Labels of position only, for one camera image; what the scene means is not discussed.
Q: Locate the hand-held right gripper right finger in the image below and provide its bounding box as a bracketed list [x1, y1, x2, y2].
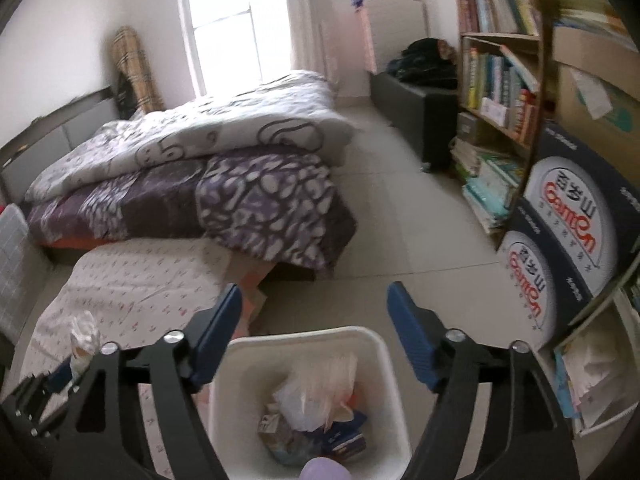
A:
[387, 281, 576, 480]

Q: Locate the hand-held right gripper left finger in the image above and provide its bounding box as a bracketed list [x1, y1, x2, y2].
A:
[59, 284, 244, 480]

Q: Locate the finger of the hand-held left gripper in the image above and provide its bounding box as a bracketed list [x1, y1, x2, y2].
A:
[42, 360, 82, 397]

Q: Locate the white plastic bin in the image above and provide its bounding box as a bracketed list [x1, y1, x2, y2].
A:
[207, 326, 414, 480]

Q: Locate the white tissue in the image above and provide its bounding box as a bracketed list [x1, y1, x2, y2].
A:
[67, 310, 104, 387]

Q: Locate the printed carton piece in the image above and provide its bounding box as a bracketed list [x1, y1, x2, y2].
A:
[257, 412, 287, 449]

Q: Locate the white plastic bag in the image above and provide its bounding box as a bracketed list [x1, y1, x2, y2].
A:
[272, 354, 359, 432]

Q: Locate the blue packet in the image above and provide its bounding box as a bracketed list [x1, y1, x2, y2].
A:
[322, 410, 369, 462]

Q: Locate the person's right hand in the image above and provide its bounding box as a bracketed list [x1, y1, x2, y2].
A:
[300, 457, 352, 480]

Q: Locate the translucent plastic storage box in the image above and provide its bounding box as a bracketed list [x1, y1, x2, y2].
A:
[0, 205, 39, 347]

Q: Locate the dark blue printed box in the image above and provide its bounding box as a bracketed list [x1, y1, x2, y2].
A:
[495, 197, 622, 352]
[522, 120, 640, 329]

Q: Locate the purple patterned blanket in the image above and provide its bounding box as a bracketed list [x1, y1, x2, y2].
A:
[27, 152, 359, 274]

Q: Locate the red bed sheet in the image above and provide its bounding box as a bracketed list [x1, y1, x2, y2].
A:
[37, 236, 103, 252]

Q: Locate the pile of flat books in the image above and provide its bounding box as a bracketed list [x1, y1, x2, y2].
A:
[450, 135, 527, 234]

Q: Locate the white bin with papers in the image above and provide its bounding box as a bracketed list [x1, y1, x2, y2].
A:
[552, 280, 640, 437]

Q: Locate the dark cabinet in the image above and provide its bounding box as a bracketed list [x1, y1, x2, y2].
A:
[370, 71, 459, 174]

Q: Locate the white grey printed quilt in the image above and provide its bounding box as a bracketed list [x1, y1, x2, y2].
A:
[25, 70, 357, 202]

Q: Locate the dark bag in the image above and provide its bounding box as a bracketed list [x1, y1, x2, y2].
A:
[116, 75, 139, 121]

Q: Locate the dark bed headboard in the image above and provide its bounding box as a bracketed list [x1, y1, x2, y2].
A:
[0, 85, 119, 202]

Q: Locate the row of colourful books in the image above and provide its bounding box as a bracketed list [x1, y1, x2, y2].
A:
[462, 45, 542, 147]

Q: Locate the dark clothes pile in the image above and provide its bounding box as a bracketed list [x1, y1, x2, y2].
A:
[387, 37, 459, 91]

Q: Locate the plaid rolled cushion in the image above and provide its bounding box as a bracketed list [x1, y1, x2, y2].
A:
[111, 26, 165, 117]

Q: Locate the wooden bookshelf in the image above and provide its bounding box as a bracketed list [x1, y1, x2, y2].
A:
[450, 0, 547, 252]

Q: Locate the brown cardboard box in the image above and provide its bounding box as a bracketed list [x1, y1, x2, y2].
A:
[550, 25, 640, 172]

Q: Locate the window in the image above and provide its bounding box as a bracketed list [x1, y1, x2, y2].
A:
[177, 0, 301, 97]

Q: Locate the white curtain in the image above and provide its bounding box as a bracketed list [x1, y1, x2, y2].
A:
[282, 0, 342, 92]

